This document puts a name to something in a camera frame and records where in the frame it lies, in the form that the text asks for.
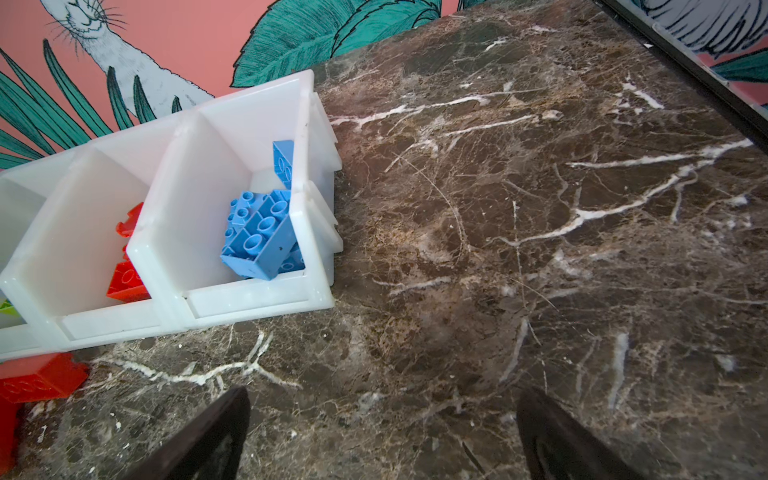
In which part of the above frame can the red brick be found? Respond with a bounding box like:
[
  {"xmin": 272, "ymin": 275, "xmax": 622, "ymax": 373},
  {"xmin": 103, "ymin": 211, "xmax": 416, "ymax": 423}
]
[
  {"xmin": 1, "ymin": 353, "xmax": 89, "ymax": 404},
  {"xmin": 0, "ymin": 400, "xmax": 22, "ymax": 475},
  {"xmin": 116, "ymin": 202, "xmax": 144, "ymax": 238},
  {"xmin": 106, "ymin": 260, "xmax": 151, "ymax": 303}
]

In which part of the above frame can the blue brick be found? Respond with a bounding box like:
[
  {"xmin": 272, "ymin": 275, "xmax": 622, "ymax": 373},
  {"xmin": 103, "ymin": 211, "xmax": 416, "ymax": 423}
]
[
  {"xmin": 220, "ymin": 190, "xmax": 305, "ymax": 281},
  {"xmin": 273, "ymin": 140, "xmax": 294, "ymax": 190}
]

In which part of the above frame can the green brick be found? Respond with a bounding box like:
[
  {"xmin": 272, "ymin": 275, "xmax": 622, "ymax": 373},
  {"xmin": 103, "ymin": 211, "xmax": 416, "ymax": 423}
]
[{"xmin": 0, "ymin": 300, "xmax": 19, "ymax": 317}]

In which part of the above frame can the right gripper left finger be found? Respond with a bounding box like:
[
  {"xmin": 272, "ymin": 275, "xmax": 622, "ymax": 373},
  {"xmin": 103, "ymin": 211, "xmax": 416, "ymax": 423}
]
[{"xmin": 126, "ymin": 386, "xmax": 251, "ymax": 479}]

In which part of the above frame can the blue brick bottom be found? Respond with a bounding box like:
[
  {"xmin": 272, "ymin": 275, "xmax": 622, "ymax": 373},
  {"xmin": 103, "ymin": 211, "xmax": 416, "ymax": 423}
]
[{"xmin": 220, "ymin": 190, "xmax": 305, "ymax": 281}]

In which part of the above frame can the red brick by arch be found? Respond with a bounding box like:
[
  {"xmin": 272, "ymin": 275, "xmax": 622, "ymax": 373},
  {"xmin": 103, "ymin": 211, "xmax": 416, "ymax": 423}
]
[{"xmin": 0, "ymin": 400, "xmax": 22, "ymax": 475}]

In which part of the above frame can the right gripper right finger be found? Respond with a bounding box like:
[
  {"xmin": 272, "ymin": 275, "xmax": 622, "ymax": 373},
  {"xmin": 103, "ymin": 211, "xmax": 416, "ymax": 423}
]
[{"xmin": 517, "ymin": 387, "xmax": 642, "ymax": 479}]

